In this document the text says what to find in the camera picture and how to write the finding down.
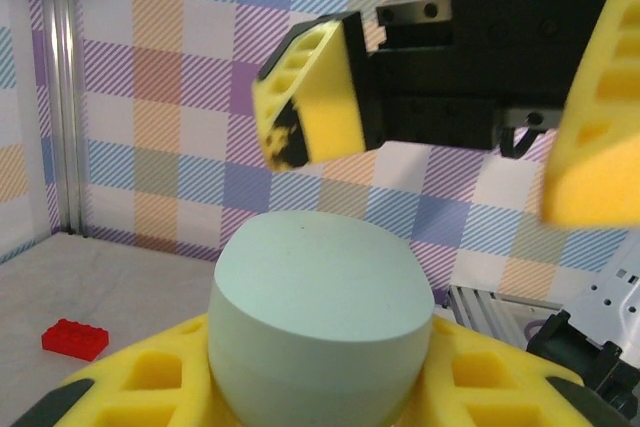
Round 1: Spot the aluminium frame post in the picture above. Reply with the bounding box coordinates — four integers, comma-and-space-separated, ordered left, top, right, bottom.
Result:
39, 0, 86, 238

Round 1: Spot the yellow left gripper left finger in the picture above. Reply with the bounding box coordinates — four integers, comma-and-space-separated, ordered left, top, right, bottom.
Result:
9, 313, 242, 427

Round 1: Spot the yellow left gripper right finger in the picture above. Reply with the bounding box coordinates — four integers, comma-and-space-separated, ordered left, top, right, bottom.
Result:
393, 314, 631, 427

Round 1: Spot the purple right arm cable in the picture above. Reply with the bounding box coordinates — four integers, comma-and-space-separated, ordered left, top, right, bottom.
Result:
524, 317, 549, 343

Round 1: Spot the green earbud charging case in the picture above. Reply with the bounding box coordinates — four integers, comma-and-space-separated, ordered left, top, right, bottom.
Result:
207, 210, 435, 427

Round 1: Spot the red toy brick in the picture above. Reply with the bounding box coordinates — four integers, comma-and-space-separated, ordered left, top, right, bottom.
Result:
40, 317, 111, 363

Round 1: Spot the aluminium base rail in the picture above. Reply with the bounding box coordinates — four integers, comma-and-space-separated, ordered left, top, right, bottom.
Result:
447, 284, 571, 348

